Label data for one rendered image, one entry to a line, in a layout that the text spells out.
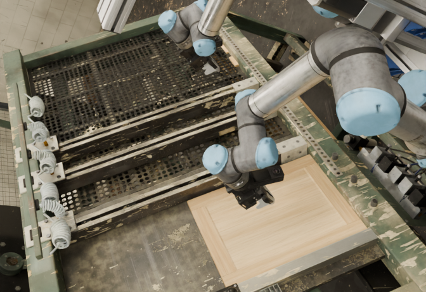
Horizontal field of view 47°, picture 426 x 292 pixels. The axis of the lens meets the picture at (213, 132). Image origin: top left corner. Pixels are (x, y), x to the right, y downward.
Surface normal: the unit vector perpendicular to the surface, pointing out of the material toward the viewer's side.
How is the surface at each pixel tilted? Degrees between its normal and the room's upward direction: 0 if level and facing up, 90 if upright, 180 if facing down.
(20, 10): 90
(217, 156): 28
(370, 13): 90
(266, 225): 54
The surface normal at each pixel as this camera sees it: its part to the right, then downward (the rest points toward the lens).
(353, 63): -0.45, -0.30
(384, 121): 0.00, 0.88
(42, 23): 0.32, 0.68
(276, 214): -0.12, -0.72
